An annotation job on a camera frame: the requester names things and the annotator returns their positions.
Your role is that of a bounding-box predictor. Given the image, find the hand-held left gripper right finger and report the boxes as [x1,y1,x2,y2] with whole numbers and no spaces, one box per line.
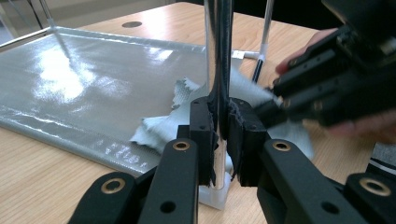
[226,98,272,188]

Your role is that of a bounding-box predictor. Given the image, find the light blue cleaning cloth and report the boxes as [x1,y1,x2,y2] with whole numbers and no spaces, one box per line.
[130,66,316,161]

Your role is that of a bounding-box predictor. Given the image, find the metal floor rail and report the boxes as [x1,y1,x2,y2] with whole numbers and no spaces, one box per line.
[368,158,396,177]

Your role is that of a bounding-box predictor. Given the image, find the light wooden desk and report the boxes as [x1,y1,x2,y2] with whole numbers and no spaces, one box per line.
[0,0,176,30]

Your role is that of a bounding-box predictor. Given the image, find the black hanging cable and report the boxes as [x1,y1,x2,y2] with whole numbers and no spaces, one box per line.
[25,0,44,30]

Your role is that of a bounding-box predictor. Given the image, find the dark round table grommet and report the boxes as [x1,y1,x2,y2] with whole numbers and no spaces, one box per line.
[121,21,144,29]

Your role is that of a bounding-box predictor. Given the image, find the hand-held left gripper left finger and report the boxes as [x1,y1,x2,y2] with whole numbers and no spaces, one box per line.
[177,96,218,187]

